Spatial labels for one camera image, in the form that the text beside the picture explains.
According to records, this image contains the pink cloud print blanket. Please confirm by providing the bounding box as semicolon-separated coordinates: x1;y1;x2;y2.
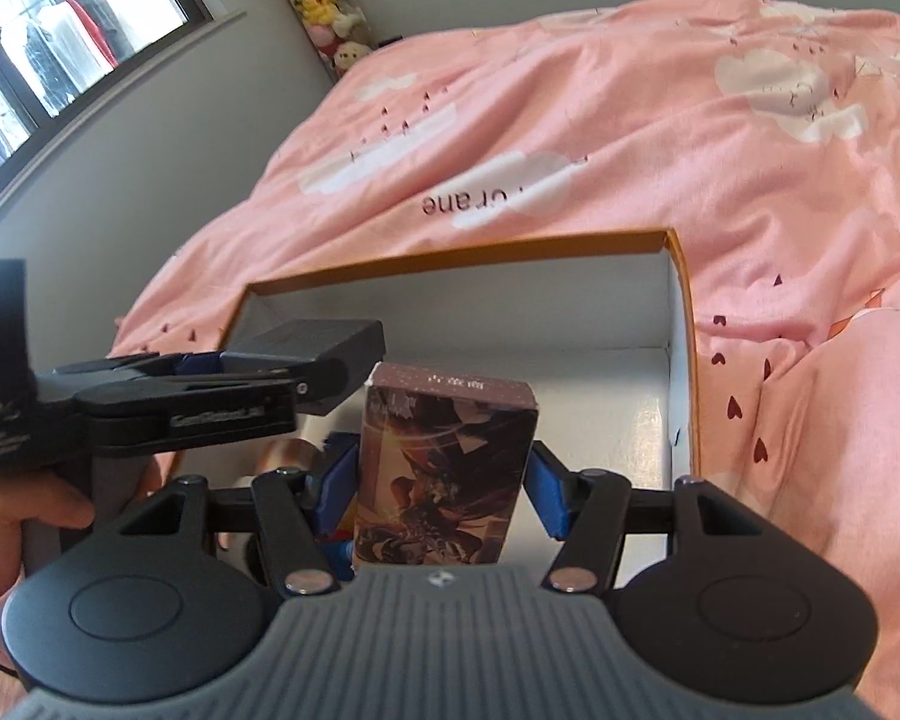
109;0;900;706

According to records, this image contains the orange cardboard box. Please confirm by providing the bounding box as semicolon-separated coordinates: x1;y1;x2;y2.
221;227;702;578

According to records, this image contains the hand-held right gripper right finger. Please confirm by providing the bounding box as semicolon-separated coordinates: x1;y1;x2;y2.
529;441;777;595

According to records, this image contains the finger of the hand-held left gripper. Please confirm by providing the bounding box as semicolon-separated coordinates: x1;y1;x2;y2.
52;352;224;385
82;358;346;415

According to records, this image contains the window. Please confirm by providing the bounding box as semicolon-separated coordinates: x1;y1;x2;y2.
0;0;218;196

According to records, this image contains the clear tube of plush toys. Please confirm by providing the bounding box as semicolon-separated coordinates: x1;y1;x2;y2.
244;0;380;83

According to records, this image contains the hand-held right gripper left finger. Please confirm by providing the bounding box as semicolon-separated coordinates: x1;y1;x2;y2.
116;441;361;597

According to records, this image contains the dark printed card box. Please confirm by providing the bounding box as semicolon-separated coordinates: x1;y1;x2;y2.
352;361;537;569

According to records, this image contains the dark grey box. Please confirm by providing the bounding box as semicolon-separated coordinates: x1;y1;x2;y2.
221;319;387;417

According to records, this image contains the person's left hand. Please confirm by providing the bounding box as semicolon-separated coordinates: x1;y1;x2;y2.
0;474;97;605

